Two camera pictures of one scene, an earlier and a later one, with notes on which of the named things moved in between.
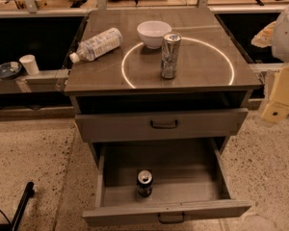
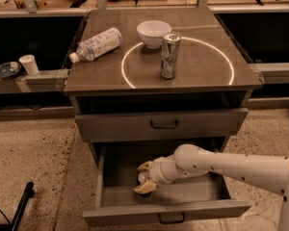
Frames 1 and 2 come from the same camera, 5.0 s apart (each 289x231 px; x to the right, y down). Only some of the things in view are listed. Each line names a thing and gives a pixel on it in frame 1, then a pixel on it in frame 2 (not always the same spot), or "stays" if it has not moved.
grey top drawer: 160,124 stays
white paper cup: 30,64 stays
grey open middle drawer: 189,181 stays
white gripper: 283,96 -> 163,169
